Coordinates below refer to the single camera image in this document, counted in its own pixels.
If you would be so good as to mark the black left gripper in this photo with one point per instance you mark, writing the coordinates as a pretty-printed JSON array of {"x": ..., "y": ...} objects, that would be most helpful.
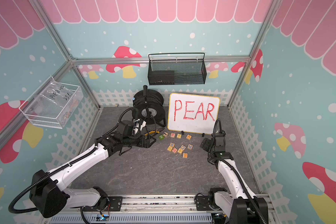
[{"x": 147, "y": 144}]

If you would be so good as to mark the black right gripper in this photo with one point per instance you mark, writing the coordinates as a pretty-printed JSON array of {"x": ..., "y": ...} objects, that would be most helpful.
[{"x": 206, "y": 143}]

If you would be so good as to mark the wooden block blue R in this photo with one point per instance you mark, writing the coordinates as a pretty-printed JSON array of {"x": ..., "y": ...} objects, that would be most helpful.
[{"x": 190, "y": 146}]

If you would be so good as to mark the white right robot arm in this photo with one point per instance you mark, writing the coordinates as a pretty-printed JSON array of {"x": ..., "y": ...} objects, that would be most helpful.
[{"x": 238, "y": 204}]

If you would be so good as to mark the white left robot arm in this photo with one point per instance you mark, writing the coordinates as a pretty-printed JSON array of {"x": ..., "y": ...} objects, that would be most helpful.
[{"x": 49, "y": 193}]

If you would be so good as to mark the whiteboard with red PEAR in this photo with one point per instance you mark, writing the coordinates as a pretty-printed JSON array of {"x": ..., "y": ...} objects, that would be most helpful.
[{"x": 192, "y": 113}]

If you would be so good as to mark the black box in basket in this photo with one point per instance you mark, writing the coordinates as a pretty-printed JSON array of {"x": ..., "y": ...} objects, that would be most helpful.
[{"x": 161, "y": 77}]

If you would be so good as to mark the yellow handled pliers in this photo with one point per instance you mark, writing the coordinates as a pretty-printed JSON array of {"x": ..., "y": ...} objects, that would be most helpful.
[{"x": 153, "y": 132}]

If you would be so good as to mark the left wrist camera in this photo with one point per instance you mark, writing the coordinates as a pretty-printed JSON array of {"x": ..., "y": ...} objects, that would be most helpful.
[{"x": 131, "y": 129}]

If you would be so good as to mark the black cable reel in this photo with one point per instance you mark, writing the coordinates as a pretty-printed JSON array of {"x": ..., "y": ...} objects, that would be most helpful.
[{"x": 148, "y": 106}]

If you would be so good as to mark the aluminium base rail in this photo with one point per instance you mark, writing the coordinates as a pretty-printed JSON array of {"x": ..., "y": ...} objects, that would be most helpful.
[{"x": 146, "y": 209}]

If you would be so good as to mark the black mesh wall basket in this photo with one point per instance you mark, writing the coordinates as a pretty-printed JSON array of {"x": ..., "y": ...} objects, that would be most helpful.
[{"x": 189, "y": 68}]

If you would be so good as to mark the clear plastic wall bin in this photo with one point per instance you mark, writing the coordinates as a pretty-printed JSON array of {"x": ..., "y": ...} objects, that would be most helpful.
[{"x": 52, "y": 104}]

